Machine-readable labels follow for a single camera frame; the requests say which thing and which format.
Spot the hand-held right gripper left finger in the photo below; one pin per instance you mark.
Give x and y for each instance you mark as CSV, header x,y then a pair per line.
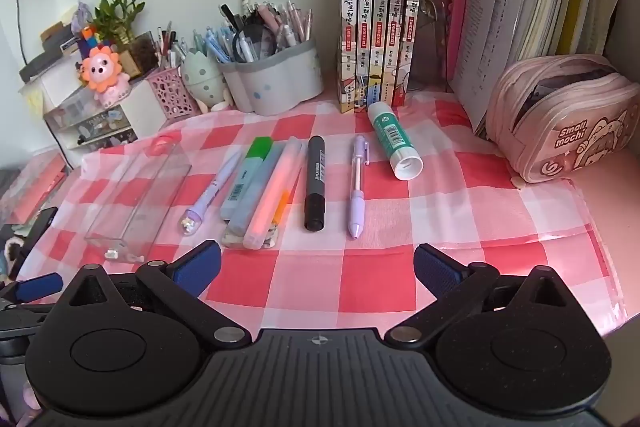
x,y
197,264

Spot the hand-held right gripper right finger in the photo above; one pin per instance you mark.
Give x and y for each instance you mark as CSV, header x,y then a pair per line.
x,y
437,269

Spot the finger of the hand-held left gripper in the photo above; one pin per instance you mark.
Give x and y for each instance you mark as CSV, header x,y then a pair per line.
x,y
35,286

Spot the grey-blue marker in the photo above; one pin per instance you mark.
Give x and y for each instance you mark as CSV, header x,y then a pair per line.
x,y
255,202

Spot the clear plastic pen box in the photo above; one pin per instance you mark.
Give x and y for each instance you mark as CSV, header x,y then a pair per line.
x,y
135,202

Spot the pink marker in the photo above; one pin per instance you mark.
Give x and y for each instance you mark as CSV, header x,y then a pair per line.
x,y
272,202

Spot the green cap highlighter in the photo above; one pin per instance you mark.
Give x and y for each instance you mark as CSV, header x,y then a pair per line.
x,y
245,177

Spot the orange cap highlighter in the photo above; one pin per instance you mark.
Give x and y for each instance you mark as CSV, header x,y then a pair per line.
x,y
281,206

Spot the purple mechanical pencil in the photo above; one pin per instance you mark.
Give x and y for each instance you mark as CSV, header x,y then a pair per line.
x,y
357,187

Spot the green white glue stick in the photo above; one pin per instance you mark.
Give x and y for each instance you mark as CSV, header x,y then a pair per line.
x,y
395,142

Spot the black marker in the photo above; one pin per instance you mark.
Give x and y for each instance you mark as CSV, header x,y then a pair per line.
x,y
316,187

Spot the cartoon printed cloth bag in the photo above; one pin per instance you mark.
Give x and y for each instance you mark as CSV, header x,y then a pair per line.
x,y
10,254

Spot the black flat case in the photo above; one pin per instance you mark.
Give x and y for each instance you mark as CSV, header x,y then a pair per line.
x,y
35,232

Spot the red white checkered tablecloth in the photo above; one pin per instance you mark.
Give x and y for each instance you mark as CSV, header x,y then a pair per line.
x,y
350,272

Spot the pink storage box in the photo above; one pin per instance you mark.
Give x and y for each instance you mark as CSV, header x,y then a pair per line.
x,y
37,187

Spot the dark grey ribbed object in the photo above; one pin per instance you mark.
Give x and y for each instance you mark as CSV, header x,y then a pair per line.
x,y
9,184

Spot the white mini drawer unit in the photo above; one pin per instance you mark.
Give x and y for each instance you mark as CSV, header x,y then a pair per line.
x,y
120,127

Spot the pink mesh pen holder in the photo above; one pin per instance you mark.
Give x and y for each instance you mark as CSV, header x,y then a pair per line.
x,y
172,94

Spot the green egg-shaped pen holder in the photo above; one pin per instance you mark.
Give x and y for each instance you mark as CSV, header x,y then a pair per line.
x,y
202,82

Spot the clear plastic storage box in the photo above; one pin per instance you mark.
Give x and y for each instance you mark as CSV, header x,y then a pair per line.
x,y
75,102

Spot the pink pencil pouch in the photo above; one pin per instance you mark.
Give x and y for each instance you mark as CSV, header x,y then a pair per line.
x,y
565,122

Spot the grey white cloud pen holder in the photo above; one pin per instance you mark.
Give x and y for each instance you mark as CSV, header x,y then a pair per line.
x,y
280,82

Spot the white cardboard box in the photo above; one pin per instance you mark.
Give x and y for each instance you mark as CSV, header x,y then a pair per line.
x,y
55,79

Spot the orange pink lion toy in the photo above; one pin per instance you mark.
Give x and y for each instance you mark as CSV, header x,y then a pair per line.
x,y
102,67

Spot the bunch of red black pens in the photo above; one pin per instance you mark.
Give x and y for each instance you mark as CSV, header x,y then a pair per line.
x,y
170,47

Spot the glass plant vase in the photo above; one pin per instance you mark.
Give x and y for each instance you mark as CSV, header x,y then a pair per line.
x,y
142,52

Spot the bunch of teal pens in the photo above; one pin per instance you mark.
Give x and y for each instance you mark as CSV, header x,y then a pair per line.
x,y
200,41

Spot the black flat box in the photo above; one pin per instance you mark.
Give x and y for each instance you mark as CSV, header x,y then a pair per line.
x,y
40,62

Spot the black magnifying glass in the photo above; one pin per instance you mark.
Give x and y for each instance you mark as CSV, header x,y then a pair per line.
x,y
257,41

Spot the clear acrylic bookend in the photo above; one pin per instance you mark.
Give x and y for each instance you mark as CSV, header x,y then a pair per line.
x,y
431,32

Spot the dark grey labelled box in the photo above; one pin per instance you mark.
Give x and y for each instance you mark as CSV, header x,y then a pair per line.
x,y
70,44

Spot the red spine comic book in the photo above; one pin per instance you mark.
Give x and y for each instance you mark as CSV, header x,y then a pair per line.
x,y
396,27

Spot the blue spine comic book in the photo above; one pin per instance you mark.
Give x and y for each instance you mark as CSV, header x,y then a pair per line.
x,y
364,32

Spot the colourful puzzle cube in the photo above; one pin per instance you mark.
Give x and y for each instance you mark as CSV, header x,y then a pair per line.
x,y
89,38

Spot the small brown box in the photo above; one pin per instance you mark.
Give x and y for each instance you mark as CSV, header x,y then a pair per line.
x,y
54,30

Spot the bunch of pastel pens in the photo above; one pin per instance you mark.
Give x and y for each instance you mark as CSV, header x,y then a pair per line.
x,y
295,27

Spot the lucky bamboo plant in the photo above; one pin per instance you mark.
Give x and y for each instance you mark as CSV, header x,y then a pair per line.
x,y
117,14

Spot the purple organza pouch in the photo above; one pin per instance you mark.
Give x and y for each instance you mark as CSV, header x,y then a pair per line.
x,y
80,16

